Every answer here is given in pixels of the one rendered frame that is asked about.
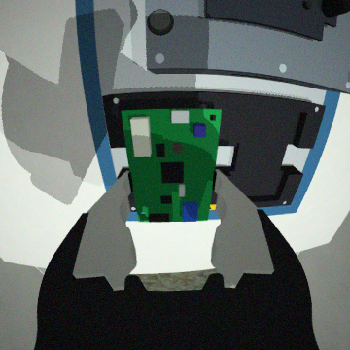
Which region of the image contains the green circuit board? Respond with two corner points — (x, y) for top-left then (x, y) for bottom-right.
(122, 108), (222, 223)

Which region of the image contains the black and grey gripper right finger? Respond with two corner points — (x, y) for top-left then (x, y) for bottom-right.
(211, 169), (319, 350)

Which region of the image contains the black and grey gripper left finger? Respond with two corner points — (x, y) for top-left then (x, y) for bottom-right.
(34, 171), (137, 350)

